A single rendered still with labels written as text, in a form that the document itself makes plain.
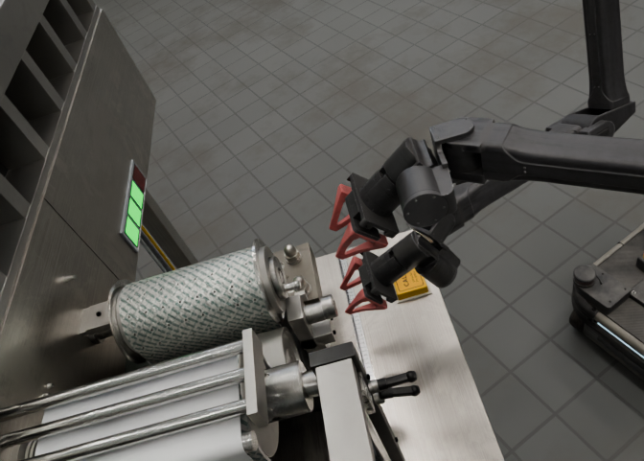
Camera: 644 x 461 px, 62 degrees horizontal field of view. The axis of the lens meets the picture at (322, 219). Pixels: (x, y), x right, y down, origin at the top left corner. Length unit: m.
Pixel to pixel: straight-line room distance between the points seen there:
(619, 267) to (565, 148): 1.45
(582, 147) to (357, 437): 0.42
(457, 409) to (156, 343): 0.58
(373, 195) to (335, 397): 0.31
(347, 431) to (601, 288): 1.56
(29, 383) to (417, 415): 0.68
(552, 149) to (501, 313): 1.61
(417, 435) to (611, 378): 1.18
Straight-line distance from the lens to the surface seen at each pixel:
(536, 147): 0.72
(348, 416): 0.56
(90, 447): 0.65
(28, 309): 0.91
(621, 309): 2.04
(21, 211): 0.98
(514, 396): 2.12
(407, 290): 1.24
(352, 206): 0.78
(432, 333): 1.21
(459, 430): 1.12
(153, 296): 0.92
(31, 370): 0.89
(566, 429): 2.09
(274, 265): 0.89
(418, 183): 0.69
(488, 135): 0.73
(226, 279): 0.88
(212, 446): 0.60
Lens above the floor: 1.95
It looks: 45 degrees down
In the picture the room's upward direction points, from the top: 22 degrees counter-clockwise
